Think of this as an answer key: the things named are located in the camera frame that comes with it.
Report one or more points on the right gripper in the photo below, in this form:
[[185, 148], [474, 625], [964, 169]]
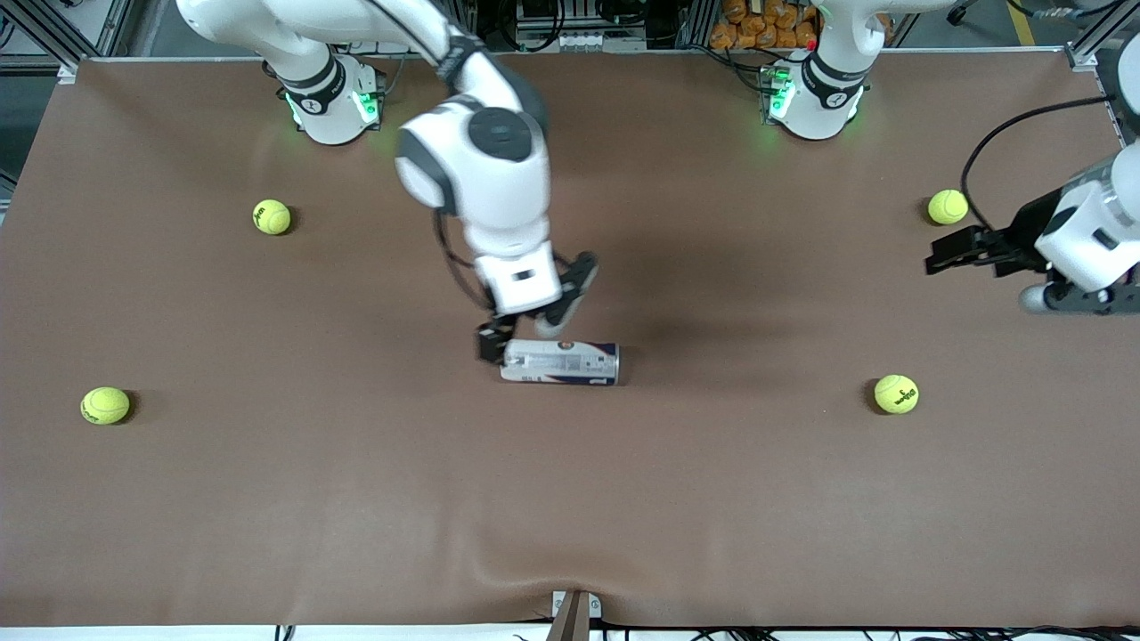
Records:
[[491, 344]]

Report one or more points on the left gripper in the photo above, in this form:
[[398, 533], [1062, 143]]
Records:
[[1024, 233]]

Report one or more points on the white blue tennis ball can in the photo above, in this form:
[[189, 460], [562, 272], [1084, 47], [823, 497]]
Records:
[[561, 363]]

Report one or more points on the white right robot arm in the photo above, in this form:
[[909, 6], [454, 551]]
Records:
[[481, 178]]

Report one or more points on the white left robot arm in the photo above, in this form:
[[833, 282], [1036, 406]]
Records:
[[824, 107]]

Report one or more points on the yellow-green tennis ball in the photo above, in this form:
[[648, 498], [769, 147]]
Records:
[[896, 393], [105, 405], [272, 216], [948, 206]]

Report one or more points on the brown table mat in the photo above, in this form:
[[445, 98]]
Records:
[[267, 490]]

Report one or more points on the white socket strip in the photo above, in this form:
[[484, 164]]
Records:
[[588, 41]]

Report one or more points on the orange snack packets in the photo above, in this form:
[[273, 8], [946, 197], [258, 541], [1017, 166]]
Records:
[[757, 27]]

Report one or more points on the aluminium frame struts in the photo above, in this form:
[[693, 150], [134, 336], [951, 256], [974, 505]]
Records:
[[116, 27], [1091, 44]]

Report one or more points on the grey metal table bracket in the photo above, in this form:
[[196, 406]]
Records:
[[574, 614]]

